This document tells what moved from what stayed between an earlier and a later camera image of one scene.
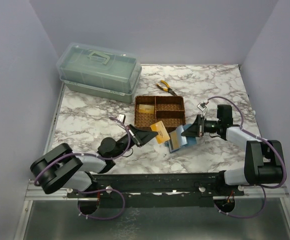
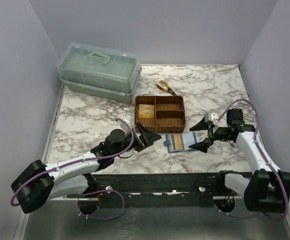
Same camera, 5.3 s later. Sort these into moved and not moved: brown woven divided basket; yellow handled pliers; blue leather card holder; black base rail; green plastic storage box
Moved: blue leather card holder
Not moved: yellow handled pliers; black base rail; green plastic storage box; brown woven divided basket
